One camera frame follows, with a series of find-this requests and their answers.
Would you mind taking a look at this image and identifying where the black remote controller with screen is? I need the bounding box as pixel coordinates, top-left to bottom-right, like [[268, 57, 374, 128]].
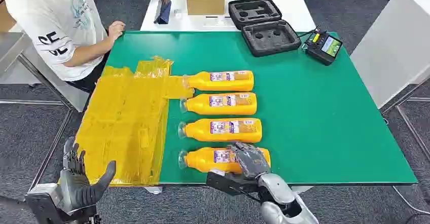
[[305, 31, 343, 66]]

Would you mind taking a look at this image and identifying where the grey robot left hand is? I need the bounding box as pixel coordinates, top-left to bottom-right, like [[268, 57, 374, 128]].
[[57, 136, 117, 215]]

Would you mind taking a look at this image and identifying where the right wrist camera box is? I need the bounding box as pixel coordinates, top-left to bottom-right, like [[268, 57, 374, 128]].
[[205, 168, 261, 196]]

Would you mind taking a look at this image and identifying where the yellow plastic sheet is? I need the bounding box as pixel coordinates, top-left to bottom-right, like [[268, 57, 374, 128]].
[[74, 56, 196, 187]]

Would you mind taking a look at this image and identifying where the white floor cable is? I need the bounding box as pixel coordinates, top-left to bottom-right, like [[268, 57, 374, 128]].
[[392, 185, 430, 216]]

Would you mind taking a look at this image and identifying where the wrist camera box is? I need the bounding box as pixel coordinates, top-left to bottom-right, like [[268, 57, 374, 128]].
[[25, 183, 64, 224], [205, 168, 261, 196]]

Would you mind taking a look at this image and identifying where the person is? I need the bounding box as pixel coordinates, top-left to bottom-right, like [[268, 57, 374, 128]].
[[5, 0, 178, 94]]

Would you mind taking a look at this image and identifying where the brown cardboard carton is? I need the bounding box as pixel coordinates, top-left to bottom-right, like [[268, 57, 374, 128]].
[[0, 0, 17, 32]]

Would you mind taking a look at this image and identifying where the black foam-lined open case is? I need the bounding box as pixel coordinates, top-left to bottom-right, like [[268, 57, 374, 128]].
[[228, 0, 302, 58]]

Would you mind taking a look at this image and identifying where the person's right hand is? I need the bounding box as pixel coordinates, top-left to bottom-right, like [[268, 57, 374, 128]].
[[107, 21, 126, 44]]

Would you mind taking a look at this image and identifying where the tablet in dark folio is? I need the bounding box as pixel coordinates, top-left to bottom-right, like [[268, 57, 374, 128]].
[[154, 0, 174, 25]]

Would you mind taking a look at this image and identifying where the orange drink bottle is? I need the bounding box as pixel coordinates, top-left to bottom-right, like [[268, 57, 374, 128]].
[[178, 146, 271, 174], [178, 118, 263, 143], [180, 92, 258, 116], [183, 70, 255, 92]]

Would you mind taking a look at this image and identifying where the green table mat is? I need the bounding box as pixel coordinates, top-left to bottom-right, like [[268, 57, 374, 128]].
[[100, 31, 418, 186]]

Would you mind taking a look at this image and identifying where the white side table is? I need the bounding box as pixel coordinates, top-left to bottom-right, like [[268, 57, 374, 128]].
[[349, 0, 430, 109]]

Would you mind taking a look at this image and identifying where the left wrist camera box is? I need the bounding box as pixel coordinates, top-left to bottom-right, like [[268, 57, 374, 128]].
[[25, 183, 64, 224]]

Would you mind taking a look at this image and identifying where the black controller cable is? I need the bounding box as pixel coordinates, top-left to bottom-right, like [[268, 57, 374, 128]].
[[297, 26, 320, 41]]

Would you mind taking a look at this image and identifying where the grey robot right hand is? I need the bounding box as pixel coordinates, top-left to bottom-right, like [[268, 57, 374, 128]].
[[228, 141, 271, 179]]

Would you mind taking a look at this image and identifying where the steel side table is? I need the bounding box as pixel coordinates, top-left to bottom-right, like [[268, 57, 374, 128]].
[[0, 31, 90, 113]]

